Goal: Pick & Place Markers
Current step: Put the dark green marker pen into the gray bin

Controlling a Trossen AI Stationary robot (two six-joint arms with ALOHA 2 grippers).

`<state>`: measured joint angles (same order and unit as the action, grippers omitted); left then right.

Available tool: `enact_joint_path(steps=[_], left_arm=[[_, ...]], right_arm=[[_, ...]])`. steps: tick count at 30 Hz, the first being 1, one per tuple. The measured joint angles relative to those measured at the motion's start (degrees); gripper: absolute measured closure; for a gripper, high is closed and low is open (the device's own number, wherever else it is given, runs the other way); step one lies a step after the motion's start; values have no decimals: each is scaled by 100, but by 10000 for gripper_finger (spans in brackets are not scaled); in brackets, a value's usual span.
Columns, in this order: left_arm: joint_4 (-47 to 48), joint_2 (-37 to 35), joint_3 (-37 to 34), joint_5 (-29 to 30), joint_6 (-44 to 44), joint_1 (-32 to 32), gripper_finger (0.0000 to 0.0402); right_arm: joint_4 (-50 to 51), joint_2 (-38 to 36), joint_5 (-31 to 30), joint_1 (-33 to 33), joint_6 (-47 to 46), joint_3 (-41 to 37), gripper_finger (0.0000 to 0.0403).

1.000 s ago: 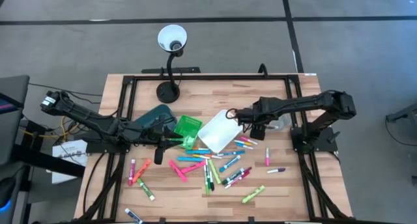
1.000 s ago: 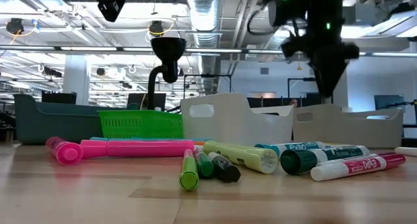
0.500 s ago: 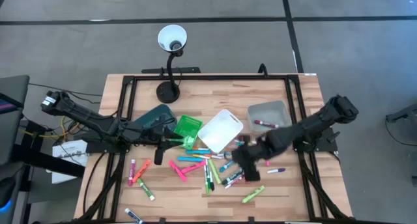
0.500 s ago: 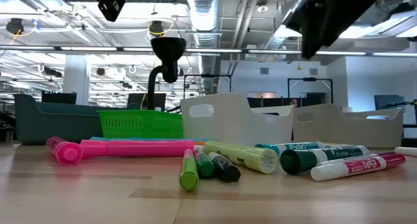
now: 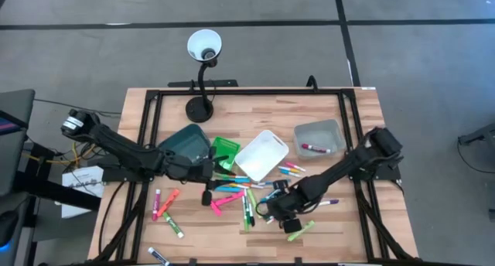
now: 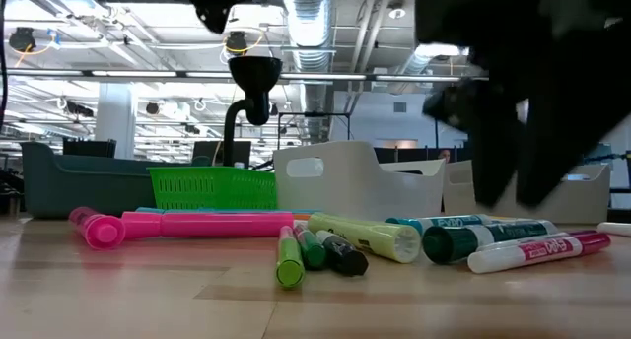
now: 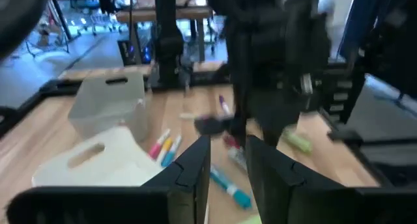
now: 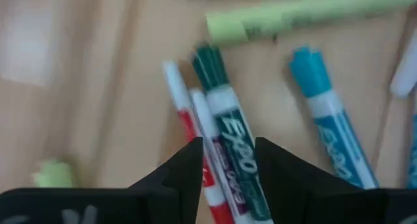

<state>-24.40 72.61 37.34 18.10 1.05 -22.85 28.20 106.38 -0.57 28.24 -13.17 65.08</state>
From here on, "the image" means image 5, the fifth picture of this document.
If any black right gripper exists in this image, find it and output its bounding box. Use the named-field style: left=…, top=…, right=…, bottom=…
left=265, top=179, right=312, bottom=221

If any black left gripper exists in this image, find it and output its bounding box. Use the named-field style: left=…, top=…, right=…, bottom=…
left=161, top=145, right=237, bottom=191

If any green plastic mesh basket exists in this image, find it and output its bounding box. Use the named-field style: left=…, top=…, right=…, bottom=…
left=210, top=136, right=241, bottom=172

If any white plastic bin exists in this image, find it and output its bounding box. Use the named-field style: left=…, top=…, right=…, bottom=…
left=234, top=129, right=290, bottom=182

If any orange highlighter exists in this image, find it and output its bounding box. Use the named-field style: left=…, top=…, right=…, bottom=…
left=156, top=188, right=181, bottom=217

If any clear grey plastic bin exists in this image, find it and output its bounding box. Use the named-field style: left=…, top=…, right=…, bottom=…
left=292, top=118, right=348, bottom=162

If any dark teal plastic bin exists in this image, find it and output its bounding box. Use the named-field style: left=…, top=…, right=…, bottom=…
left=157, top=123, right=212, bottom=165

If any red dry-erase marker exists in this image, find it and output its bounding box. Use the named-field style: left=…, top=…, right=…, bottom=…
left=301, top=142, right=333, bottom=155

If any black flat bar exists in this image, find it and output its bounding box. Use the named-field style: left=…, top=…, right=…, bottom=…
left=167, top=79, right=240, bottom=89

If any black arched hook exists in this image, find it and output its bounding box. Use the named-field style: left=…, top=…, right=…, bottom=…
left=305, top=74, right=320, bottom=93

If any white paper sheet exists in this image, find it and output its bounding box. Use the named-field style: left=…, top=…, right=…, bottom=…
left=60, top=165, right=105, bottom=220

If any black stand beam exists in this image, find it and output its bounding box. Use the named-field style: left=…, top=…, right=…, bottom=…
left=13, top=142, right=102, bottom=212

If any dark laptop screen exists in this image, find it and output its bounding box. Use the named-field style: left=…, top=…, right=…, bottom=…
left=0, top=109, right=29, bottom=137

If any black computer mouse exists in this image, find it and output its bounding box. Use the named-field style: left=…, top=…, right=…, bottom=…
left=0, top=210, right=19, bottom=255

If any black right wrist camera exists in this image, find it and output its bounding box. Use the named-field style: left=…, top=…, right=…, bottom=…
left=282, top=217, right=303, bottom=234

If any yellow cable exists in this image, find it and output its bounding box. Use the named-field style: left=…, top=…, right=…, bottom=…
left=22, top=140, right=97, bottom=167

